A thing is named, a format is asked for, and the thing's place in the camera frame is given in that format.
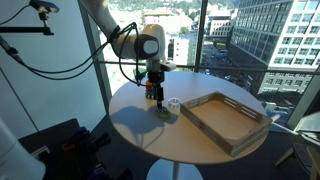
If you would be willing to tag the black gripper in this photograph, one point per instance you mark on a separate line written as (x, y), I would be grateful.
(155, 78)

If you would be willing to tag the white table pedestal base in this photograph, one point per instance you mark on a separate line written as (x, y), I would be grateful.
(166, 171)

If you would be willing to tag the black camera boom bar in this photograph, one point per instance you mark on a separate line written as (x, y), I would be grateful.
(26, 30)

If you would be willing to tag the blue camera on mount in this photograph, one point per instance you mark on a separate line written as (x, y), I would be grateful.
(44, 6)

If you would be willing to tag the dark window handrail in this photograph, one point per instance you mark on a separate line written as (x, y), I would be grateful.
(253, 70)

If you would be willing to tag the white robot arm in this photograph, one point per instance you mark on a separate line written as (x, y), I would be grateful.
(100, 16)

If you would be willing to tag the orange post with striped base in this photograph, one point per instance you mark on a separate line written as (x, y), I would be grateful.
(149, 91)

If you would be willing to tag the black stand with blue clamps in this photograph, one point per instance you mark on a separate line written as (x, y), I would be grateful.
(80, 150)

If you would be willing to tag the white rounded housing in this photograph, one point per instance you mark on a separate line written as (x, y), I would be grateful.
(16, 153)

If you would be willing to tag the window frame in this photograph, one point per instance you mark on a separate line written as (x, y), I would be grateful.
(201, 33)

